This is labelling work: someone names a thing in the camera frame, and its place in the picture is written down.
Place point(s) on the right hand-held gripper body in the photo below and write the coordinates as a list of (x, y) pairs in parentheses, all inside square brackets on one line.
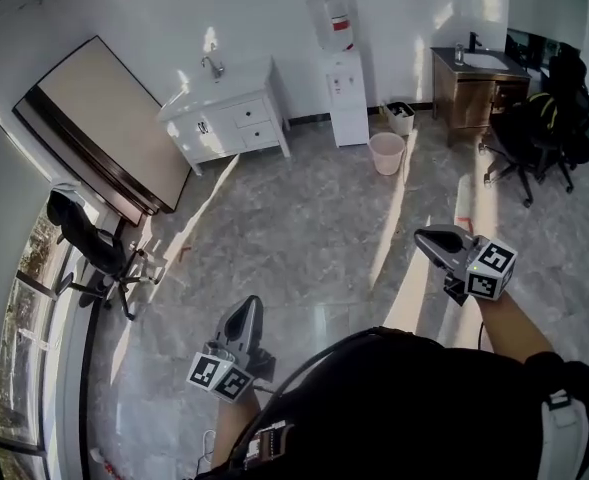
[(491, 273)]

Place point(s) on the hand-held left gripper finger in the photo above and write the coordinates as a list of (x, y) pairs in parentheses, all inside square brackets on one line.
[(231, 330), (255, 328)]

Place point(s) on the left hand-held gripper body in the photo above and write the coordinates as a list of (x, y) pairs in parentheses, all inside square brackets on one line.
[(219, 375)]

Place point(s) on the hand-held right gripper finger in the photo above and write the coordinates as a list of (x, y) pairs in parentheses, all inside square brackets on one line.
[(449, 233), (446, 258)]

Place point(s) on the white drawer black knob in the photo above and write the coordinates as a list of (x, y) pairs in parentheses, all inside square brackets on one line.
[(250, 114), (260, 134)]

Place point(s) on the person's right forearm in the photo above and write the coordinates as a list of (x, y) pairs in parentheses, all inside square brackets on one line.
[(514, 328)]

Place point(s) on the person's left forearm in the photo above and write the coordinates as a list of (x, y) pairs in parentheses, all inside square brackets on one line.
[(234, 433)]

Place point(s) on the pink waste bin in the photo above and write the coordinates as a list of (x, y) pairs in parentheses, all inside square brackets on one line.
[(386, 155)]

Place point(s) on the white waste bin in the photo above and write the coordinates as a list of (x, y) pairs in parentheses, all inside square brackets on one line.
[(401, 120)]

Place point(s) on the wooden vanity cabinet dark top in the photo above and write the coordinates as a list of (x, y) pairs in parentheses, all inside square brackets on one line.
[(464, 103)]

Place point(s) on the black yellow backpack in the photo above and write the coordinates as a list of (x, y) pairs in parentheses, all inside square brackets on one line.
[(541, 113)]

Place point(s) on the person's torso in black shirt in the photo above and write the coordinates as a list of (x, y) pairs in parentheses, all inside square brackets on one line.
[(399, 408)]

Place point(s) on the white water dispenser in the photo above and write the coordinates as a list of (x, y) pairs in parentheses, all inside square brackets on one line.
[(349, 108)]

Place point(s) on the black mesh office chair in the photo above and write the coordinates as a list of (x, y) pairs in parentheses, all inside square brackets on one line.
[(94, 248)]

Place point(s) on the clear glass cup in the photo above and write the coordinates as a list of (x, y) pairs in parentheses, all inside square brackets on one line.
[(459, 54)]

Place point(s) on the black sink faucet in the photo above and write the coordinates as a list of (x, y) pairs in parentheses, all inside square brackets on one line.
[(474, 43)]

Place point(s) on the white cabinet door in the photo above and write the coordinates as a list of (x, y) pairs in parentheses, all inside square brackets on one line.
[(224, 133), (186, 140)]

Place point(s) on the black-framed window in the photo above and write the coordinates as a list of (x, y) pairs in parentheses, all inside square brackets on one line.
[(24, 318)]

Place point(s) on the white vanity cabinet with sink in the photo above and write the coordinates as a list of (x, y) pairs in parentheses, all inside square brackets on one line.
[(224, 93)]

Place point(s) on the clear water jug red label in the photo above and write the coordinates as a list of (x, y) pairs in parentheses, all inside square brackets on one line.
[(331, 23)]

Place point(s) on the large beige dark-framed board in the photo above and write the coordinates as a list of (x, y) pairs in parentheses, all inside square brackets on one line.
[(109, 123)]

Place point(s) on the chrome sink faucet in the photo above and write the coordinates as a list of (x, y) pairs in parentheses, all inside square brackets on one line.
[(214, 68)]

